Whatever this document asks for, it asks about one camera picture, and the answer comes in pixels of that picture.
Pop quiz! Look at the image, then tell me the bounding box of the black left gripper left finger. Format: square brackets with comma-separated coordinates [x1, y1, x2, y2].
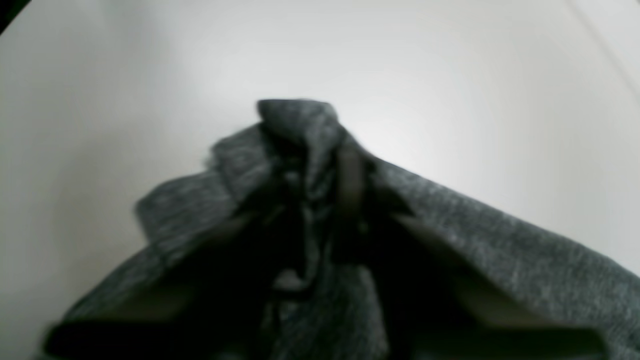
[43, 175, 306, 360]

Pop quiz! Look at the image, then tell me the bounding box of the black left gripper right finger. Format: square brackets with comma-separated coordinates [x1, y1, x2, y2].
[334, 148, 606, 360]

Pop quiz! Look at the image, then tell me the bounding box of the grey t-shirt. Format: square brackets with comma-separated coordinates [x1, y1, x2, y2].
[59, 99, 639, 360]

